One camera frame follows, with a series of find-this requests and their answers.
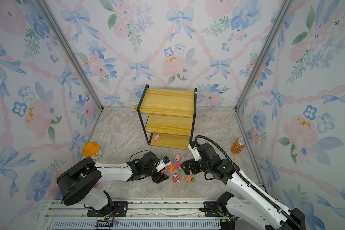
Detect pink pig toy on shelf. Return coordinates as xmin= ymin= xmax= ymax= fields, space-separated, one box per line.
xmin=153 ymin=134 xmax=160 ymax=141

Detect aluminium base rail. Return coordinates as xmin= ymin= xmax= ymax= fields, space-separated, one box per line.
xmin=43 ymin=198 xmax=265 ymax=230

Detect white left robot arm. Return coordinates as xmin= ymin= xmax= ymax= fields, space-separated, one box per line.
xmin=57 ymin=151 xmax=171 ymax=216

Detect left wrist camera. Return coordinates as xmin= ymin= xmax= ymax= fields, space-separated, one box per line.
xmin=156 ymin=156 xmax=171 ymax=172

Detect wooden shelf with black frame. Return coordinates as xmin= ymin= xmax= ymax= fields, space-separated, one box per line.
xmin=137 ymin=85 xmax=197 ymax=150

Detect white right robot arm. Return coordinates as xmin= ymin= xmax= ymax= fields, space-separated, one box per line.
xmin=182 ymin=141 xmax=306 ymax=230

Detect pink figure toy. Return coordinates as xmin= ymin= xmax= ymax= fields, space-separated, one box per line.
xmin=173 ymin=173 xmax=181 ymax=183

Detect green pink toy truck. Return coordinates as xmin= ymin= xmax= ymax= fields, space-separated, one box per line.
xmin=176 ymin=163 xmax=183 ymax=172

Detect black cable conduit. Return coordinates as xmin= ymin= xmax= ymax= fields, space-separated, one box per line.
xmin=194 ymin=135 xmax=302 ymax=230

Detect orange toy car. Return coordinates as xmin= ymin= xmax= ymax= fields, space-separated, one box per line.
xmin=169 ymin=163 xmax=175 ymax=172

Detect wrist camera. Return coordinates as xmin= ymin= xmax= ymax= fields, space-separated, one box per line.
xmin=156 ymin=156 xmax=171 ymax=172
xmin=188 ymin=141 xmax=201 ymax=162

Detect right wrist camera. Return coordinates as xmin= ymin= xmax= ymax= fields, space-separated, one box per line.
xmin=188 ymin=141 xmax=201 ymax=162

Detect orange lidded plastic jar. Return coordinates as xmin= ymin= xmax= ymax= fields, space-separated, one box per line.
xmin=83 ymin=142 xmax=103 ymax=161

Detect pink yellow doll toy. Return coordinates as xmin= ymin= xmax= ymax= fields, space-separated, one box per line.
xmin=186 ymin=173 xmax=195 ymax=183

